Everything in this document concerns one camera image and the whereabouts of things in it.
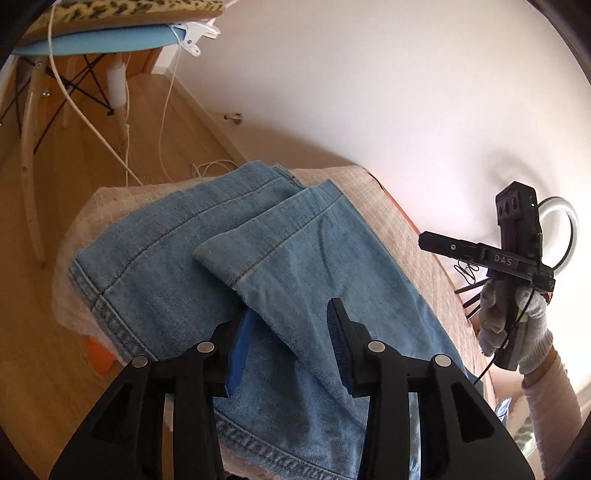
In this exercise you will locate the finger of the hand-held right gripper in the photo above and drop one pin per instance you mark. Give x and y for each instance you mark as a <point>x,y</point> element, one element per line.
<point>448,247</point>

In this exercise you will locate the white clip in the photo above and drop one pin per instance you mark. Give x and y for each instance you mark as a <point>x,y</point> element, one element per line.
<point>198,34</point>

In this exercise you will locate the person's right forearm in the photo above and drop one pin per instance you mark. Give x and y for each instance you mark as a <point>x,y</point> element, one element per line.
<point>554,406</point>

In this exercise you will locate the person's right hand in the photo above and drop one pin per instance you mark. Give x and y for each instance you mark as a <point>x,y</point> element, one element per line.
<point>538,337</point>

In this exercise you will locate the small black tripod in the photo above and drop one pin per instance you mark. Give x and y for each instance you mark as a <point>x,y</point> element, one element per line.
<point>471,300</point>

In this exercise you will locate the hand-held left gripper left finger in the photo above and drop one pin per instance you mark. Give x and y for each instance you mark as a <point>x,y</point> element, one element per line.
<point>242,344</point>

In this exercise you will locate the blue seat wooden chair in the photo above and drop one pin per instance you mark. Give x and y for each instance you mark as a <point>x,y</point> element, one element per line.
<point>92,44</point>

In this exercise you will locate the green patterned white blanket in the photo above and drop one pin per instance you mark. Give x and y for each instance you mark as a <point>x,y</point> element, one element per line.
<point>526,436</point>

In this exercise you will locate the metal door stop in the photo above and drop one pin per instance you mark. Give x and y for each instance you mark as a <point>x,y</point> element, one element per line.
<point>234,117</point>

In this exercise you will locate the white cylinder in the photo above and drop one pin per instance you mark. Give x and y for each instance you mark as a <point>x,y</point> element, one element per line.
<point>116,87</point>

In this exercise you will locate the leopard print cushion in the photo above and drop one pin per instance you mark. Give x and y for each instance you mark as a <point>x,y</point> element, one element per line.
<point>115,11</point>

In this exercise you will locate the blue denim pants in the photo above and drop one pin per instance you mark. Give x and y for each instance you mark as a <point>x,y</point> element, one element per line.
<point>184,258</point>

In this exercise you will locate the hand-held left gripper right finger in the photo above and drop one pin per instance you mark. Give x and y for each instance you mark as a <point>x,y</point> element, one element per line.
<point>339,344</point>

